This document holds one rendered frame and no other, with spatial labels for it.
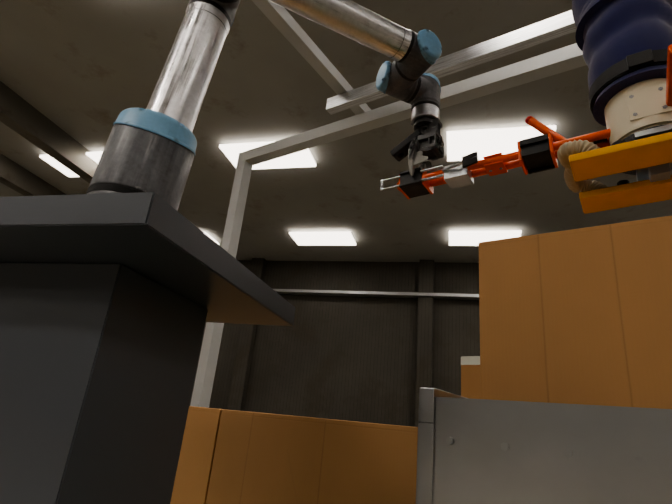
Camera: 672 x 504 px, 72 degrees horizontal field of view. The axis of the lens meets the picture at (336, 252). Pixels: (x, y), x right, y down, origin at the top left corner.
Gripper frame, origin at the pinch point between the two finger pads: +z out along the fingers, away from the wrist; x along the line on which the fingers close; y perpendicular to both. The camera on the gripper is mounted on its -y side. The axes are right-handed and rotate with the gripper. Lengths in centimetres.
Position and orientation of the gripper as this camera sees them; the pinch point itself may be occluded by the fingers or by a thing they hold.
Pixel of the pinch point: (416, 181)
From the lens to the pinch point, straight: 145.0
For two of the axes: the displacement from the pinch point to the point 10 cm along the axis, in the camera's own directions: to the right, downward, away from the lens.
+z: -1.0, 9.3, -3.5
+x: 5.5, 3.4, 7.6
